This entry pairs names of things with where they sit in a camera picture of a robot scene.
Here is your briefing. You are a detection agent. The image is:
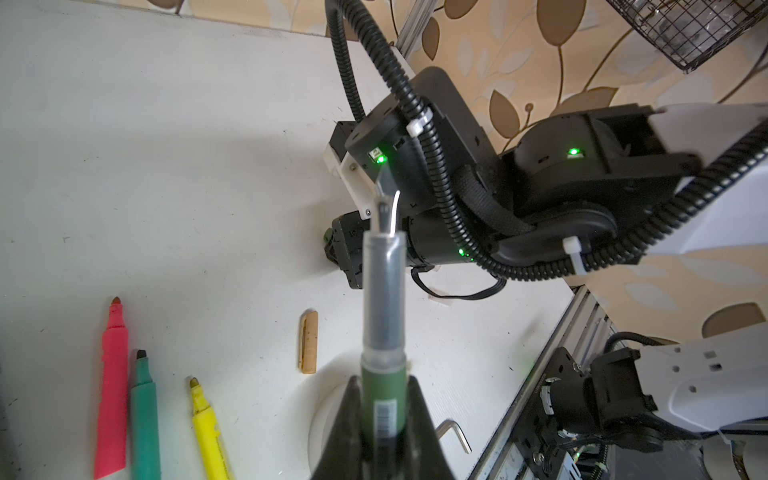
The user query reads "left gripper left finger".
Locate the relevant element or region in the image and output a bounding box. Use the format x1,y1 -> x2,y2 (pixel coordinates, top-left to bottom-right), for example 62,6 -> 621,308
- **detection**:
308,376 -> 366,480

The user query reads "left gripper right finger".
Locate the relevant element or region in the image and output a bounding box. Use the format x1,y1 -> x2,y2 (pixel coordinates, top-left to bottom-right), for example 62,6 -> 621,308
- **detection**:
404,376 -> 454,480

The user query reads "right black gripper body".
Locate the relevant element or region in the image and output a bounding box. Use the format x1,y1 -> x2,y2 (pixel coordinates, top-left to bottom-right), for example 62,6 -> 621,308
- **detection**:
324,209 -> 474,290

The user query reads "olive green fineliner pen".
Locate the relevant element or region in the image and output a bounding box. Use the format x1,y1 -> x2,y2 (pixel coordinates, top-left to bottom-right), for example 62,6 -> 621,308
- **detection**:
361,192 -> 407,479

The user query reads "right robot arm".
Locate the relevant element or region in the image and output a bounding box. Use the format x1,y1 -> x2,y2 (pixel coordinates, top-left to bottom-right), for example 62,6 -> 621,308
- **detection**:
318,1 -> 767,479

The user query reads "yellow highlighter pen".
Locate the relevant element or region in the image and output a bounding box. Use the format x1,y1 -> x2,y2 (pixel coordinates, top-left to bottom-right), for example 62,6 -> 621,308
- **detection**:
189,377 -> 233,480

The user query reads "teal highlighter pen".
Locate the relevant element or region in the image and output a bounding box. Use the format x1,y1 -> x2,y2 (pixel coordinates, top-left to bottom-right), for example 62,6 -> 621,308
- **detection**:
130,350 -> 162,480

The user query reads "pink highlighter pen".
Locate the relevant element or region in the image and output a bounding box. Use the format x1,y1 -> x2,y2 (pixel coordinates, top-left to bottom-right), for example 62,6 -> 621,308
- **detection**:
94,297 -> 129,479

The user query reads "metal hex key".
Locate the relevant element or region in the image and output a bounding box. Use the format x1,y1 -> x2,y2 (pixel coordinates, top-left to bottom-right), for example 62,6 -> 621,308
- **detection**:
435,419 -> 472,454

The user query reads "clear tape roll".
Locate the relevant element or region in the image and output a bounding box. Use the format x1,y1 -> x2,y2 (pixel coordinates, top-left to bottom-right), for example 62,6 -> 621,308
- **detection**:
307,380 -> 361,475

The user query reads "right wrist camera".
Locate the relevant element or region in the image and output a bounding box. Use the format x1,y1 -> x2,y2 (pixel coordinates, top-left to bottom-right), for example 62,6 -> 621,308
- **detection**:
323,121 -> 375,220

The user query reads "right wire basket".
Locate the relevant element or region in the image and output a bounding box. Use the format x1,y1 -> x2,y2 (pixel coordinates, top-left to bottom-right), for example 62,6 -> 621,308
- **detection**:
608,0 -> 767,73

